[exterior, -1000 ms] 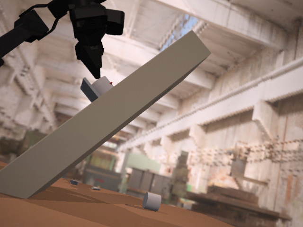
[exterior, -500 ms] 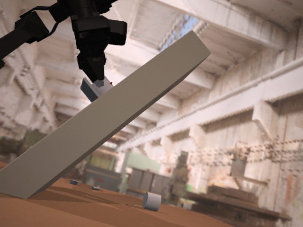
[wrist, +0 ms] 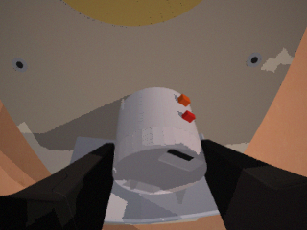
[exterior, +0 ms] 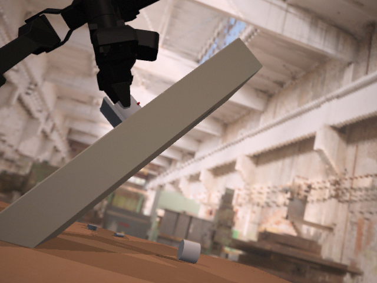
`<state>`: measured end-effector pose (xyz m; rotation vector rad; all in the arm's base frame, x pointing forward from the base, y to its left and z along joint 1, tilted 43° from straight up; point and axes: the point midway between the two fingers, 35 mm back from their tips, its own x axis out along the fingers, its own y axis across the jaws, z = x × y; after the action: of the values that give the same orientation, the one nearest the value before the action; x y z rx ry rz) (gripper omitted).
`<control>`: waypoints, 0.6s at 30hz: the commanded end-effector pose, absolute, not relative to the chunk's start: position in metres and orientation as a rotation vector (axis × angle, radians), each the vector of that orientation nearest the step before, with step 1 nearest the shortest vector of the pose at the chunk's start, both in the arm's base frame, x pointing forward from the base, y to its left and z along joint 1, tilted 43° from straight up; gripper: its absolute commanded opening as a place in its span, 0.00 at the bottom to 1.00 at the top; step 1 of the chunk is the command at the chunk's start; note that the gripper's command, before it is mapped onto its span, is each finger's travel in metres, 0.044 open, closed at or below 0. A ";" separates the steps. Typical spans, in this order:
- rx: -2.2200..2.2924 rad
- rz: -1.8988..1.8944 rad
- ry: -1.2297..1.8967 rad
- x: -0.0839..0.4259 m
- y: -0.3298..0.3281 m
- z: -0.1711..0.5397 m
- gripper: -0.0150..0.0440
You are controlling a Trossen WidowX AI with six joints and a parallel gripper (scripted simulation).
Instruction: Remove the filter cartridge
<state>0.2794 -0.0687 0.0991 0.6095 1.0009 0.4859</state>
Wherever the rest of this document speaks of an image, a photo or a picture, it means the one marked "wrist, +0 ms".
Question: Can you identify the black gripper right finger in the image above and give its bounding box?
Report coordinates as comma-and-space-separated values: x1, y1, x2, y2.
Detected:
200, 139, 307, 230

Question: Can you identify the grey cylinder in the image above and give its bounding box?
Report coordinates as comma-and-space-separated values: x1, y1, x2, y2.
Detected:
112, 87, 206, 195

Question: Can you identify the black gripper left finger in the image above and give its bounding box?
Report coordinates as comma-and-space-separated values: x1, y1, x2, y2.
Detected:
0, 143, 115, 230

